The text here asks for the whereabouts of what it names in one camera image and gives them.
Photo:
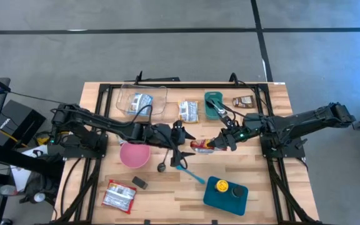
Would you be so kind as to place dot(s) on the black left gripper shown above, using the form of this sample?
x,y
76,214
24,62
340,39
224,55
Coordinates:
x,y
161,134

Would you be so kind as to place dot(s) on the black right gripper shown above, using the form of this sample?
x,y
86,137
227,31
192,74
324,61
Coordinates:
x,y
237,137

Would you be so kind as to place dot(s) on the red ramen noodle pack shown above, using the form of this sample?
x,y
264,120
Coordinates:
x,y
200,146

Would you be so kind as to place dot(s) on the yellow ramen noodle pack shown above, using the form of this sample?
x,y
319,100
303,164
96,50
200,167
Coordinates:
x,y
188,111

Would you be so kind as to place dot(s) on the blue edged ramen noodle pack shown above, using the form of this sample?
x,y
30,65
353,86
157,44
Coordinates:
x,y
139,103

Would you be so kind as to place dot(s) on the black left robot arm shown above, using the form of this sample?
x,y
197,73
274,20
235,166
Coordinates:
x,y
105,123

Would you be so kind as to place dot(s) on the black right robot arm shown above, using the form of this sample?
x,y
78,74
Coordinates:
x,y
308,120

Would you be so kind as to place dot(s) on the brown food packet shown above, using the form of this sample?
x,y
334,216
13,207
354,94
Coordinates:
x,y
245,101

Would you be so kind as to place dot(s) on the teal cutting board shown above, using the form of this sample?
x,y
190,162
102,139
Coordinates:
x,y
209,114

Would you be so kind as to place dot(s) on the black spoon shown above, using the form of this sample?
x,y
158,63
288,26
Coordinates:
x,y
161,167

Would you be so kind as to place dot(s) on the teal silicone spatula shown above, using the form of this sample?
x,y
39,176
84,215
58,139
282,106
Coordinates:
x,y
192,175

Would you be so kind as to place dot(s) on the pink plastic bowl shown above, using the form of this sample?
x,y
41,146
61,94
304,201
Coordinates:
x,y
135,156

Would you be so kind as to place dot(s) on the clear plastic container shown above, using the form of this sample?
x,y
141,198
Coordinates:
x,y
158,93

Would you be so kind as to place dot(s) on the dark small box white print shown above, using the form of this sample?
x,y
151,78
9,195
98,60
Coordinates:
x,y
139,182

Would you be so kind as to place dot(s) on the teal plastic bin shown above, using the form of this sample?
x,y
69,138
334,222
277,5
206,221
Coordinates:
x,y
227,204

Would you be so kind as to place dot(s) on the red white ramen pack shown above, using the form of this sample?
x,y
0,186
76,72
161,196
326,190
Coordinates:
x,y
119,196

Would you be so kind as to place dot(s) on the white round cup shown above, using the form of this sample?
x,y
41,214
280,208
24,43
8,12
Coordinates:
x,y
39,197

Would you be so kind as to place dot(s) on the black case white logo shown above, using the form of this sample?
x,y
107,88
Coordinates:
x,y
20,122

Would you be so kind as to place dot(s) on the white paper sheet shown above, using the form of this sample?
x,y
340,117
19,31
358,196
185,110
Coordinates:
x,y
20,178

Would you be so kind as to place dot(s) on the black metal table frame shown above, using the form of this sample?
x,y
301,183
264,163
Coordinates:
x,y
180,85

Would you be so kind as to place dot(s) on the short black table bracket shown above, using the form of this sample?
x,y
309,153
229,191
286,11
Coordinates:
x,y
233,78

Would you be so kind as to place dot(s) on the long black table bracket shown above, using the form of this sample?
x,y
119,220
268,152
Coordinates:
x,y
158,79

